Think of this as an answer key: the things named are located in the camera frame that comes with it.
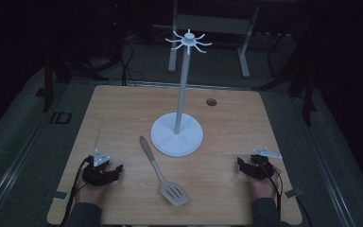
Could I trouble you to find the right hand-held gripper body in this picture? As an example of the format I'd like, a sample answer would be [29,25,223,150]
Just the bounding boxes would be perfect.
[247,147,284,181]

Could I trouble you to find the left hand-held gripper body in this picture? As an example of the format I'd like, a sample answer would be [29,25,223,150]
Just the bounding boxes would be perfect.
[82,148,115,187]

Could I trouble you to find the person's right hand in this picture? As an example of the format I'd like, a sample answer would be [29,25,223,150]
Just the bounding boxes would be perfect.
[249,166,282,201]

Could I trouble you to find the person's left hand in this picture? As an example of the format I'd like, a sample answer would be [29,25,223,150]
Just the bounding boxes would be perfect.
[74,175,112,206]

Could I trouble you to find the white utensil rack with hooks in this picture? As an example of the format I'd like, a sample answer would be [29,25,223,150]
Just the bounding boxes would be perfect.
[149,28,214,158]

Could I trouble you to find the black rectangular floor plate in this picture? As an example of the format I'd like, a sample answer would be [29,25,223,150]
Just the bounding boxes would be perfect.
[50,111,73,125]

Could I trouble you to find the black metal stand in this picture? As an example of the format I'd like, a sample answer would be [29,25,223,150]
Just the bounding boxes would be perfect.
[253,29,319,128]
[35,46,110,114]

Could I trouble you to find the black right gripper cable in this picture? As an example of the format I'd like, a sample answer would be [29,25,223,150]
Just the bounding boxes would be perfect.
[258,162,285,223]

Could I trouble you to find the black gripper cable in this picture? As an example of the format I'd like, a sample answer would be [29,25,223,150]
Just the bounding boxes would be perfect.
[258,162,285,223]
[59,156,93,227]

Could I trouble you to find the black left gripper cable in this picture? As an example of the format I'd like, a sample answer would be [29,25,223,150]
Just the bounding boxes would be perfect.
[59,156,93,227]

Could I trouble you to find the slotted spatula with wooden handle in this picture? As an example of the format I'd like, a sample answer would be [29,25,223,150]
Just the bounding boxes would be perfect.
[139,135,192,208]

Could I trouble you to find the black floor cables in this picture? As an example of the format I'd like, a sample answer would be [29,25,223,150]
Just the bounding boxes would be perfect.
[118,39,146,87]

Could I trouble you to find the white metal desk frame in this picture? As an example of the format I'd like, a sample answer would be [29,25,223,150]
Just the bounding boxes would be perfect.
[167,0,261,79]

